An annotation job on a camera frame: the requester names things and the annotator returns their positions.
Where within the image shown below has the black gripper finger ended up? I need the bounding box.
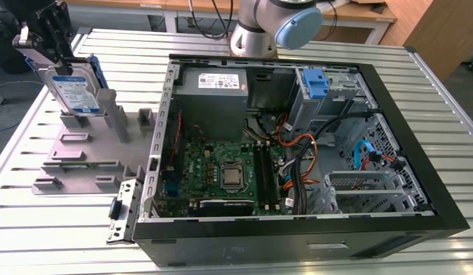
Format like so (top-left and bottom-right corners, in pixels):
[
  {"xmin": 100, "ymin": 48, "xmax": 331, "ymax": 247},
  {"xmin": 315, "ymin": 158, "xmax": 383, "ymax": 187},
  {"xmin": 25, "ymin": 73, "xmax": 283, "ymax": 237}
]
[
  {"xmin": 13, "ymin": 27, "xmax": 62, "ymax": 67},
  {"xmin": 44, "ymin": 14, "xmax": 74, "ymax": 76}
]

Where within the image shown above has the hard disk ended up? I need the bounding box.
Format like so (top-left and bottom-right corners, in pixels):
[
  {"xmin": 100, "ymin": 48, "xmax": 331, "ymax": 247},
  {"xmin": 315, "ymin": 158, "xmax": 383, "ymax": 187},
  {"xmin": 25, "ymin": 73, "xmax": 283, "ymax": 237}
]
[{"xmin": 37, "ymin": 54, "xmax": 109, "ymax": 117}]

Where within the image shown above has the blue SATA wire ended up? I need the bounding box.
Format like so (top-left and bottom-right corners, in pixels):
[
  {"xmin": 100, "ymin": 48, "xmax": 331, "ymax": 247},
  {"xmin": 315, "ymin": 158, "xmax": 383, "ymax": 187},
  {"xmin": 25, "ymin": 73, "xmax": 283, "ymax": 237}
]
[{"xmin": 355, "ymin": 139, "xmax": 377, "ymax": 172}]

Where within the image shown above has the power wire with black connector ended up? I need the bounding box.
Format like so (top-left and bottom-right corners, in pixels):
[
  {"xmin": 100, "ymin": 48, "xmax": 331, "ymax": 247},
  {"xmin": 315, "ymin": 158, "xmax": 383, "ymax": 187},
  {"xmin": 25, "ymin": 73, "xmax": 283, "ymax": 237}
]
[{"xmin": 367, "ymin": 153, "xmax": 409, "ymax": 174}]

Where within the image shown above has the metal disk bay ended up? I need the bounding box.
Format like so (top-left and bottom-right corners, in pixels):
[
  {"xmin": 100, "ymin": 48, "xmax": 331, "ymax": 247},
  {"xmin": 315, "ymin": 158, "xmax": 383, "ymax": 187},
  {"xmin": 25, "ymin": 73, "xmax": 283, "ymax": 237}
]
[{"xmin": 322, "ymin": 170, "xmax": 431, "ymax": 215}]

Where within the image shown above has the black waste bin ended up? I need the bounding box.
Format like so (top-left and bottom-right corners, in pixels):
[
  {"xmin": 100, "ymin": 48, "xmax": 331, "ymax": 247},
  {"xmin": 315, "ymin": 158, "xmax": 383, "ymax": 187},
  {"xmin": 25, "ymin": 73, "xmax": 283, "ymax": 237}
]
[{"xmin": 0, "ymin": 7, "xmax": 38, "ymax": 76}]

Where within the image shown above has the wooden top white desk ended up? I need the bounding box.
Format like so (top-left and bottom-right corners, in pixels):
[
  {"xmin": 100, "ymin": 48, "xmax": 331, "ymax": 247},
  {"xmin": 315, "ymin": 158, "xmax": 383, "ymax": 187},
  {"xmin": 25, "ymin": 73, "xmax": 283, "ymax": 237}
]
[
  {"xmin": 66, "ymin": 0, "xmax": 241, "ymax": 34},
  {"xmin": 315, "ymin": 0, "xmax": 398, "ymax": 45}
]

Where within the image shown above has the grey parts rack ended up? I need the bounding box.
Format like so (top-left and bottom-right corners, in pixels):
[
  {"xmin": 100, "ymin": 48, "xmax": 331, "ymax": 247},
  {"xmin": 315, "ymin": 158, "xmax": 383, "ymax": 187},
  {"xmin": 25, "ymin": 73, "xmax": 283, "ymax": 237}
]
[{"xmin": 32, "ymin": 88, "xmax": 162, "ymax": 198}]

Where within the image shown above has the green RAM stick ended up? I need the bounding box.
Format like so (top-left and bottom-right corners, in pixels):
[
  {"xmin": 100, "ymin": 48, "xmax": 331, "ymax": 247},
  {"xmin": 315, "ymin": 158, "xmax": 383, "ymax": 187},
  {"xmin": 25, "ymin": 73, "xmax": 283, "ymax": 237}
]
[{"xmin": 60, "ymin": 162, "xmax": 121, "ymax": 170}]

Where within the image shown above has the grey power supply unit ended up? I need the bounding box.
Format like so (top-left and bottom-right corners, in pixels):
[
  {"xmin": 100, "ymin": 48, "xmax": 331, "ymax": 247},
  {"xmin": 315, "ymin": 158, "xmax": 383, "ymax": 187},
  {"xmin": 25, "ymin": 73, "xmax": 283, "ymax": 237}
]
[{"xmin": 173, "ymin": 67, "xmax": 249, "ymax": 144}]

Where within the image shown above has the green motherboard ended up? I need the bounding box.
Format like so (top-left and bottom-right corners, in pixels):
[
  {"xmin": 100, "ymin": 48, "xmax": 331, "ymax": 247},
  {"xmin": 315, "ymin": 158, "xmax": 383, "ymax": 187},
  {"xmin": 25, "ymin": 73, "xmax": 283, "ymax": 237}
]
[{"xmin": 158, "ymin": 140, "xmax": 294, "ymax": 217}]

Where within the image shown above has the black plastic cover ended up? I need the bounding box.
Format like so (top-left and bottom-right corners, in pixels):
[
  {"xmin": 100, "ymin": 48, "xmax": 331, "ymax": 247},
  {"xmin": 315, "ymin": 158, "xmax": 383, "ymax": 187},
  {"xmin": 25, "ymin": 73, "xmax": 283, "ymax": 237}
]
[{"xmin": 246, "ymin": 68, "xmax": 298, "ymax": 111}]

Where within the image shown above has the blue VGA connector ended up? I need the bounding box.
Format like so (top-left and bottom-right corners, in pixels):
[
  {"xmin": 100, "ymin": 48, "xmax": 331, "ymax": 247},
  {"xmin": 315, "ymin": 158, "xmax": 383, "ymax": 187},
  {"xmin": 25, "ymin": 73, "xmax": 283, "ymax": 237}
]
[{"xmin": 108, "ymin": 197, "xmax": 122, "ymax": 221}]

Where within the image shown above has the silver CPU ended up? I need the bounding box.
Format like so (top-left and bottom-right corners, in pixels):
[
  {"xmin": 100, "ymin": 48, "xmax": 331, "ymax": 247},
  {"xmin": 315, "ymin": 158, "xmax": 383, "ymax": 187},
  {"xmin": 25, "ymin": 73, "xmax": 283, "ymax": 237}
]
[{"xmin": 222, "ymin": 168, "xmax": 242, "ymax": 184}]

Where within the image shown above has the CPU socket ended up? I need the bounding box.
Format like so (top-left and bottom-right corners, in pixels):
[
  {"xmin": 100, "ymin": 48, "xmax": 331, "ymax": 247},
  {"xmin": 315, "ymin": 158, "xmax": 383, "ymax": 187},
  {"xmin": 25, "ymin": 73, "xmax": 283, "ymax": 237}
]
[{"xmin": 220, "ymin": 160, "xmax": 247, "ymax": 193}]

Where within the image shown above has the blue plastic drive latch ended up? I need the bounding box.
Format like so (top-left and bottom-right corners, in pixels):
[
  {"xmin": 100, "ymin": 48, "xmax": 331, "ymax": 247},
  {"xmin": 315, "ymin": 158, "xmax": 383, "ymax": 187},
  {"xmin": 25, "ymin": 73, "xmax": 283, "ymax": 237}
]
[{"xmin": 302, "ymin": 68, "xmax": 331, "ymax": 100}]

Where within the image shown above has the black RAM slot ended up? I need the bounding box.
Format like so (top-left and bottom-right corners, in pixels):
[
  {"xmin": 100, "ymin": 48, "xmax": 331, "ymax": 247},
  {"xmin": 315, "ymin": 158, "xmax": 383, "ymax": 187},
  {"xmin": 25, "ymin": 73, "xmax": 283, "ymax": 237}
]
[
  {"xmin": 257, "ymin": 141, "xmax": 274, "ymax": 212},
  {"xmin": 253, "ymin": 141, "xmax": 269, "ymax": 212},
  {"xmin": 262, "ymin": 141, "xmax": 278, "ymax": 212}
]

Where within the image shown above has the black graphics card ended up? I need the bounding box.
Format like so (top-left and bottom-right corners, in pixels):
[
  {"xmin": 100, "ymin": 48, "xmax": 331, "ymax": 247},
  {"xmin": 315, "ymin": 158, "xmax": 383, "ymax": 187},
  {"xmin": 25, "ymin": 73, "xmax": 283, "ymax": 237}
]
[{"xmin": 189, "ymin": 197, "xmax": 257, "ymax": 218}]

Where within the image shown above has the metal drive cage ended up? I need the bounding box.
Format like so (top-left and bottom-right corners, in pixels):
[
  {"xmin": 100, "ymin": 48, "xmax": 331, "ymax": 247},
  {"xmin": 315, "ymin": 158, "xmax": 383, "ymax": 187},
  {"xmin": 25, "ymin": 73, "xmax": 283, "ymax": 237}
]
[{"xmin": 287, "ymin": 66, "xmax": 378, "ymax": 138}]

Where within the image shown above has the black PC case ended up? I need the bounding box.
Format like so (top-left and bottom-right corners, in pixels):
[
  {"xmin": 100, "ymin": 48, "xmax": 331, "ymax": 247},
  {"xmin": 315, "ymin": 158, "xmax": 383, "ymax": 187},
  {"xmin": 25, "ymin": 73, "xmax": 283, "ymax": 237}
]
[{"xmin": 130, "ymin": 53, "xmax": 471, "ymax": 269}]

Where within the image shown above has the wooden cabinet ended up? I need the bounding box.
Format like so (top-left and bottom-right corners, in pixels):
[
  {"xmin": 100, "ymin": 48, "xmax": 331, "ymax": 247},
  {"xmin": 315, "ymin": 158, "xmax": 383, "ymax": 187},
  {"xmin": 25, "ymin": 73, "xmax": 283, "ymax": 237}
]
[{"xmin": 378, "ymin": 0, "xmax": 473, "ymax": 83}]

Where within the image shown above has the metal slot retention bracket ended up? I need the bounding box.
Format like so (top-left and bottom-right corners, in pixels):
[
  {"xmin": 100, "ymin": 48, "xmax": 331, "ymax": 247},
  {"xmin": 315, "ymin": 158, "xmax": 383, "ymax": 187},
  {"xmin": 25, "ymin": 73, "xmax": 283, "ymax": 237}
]
[{"xmin": 105, "ymin": 178, "xmax": 142, "ymax": 246}]

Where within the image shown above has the orange power wire bundle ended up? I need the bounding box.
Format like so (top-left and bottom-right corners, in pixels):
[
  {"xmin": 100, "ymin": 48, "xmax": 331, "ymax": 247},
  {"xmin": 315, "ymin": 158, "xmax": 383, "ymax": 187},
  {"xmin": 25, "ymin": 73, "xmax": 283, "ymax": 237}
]
[{"xmin": 277, "ymin": 133, "xmax": 321, "ymax": 191}]

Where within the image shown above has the thick black cable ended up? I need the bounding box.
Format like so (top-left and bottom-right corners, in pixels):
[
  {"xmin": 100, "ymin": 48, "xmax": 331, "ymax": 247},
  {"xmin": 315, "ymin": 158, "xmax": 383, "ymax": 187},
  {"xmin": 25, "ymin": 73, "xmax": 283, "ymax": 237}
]
[
  {"xmin": 297, "ymin": 114, "xmax": 377, "ymax": 215},
  {"xmin": 291, "ymin": 113, "xmax": 374, "ymax": 215}
]

